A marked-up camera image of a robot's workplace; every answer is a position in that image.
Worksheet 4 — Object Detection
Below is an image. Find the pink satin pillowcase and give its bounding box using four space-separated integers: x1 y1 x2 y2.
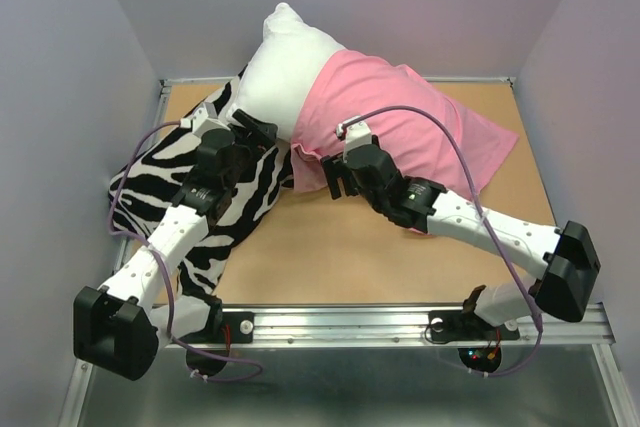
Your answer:
291 50 518 198

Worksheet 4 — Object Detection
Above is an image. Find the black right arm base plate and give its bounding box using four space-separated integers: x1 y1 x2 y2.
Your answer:
428 310 520 344

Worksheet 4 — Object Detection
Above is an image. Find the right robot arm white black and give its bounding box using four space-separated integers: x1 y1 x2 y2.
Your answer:
321 143 601 337

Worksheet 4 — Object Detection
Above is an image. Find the zebra striped pillow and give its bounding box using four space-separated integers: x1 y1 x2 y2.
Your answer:
107 66 294 295

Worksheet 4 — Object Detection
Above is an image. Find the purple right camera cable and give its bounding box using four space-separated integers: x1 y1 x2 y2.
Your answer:
349 105 545 381

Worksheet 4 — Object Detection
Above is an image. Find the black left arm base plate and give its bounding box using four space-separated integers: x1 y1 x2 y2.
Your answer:
196 311 255 345

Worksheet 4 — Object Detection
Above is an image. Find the white pillow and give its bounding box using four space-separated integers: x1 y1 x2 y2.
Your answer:
225 2 345 141

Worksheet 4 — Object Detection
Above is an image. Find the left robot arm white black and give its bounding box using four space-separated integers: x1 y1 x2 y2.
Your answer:
72 106 277 380

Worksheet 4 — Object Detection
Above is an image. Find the aluminium front mounting rail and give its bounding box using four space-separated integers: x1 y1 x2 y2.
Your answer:
174 304 614 350

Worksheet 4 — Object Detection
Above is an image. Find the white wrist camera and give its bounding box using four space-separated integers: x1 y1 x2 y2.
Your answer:
179 101 228 138
335 117 378 152

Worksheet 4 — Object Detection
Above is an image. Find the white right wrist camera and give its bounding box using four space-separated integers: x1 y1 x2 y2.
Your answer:
335 117 378 152

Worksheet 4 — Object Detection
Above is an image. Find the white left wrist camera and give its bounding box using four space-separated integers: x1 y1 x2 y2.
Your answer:
179 101 228 138

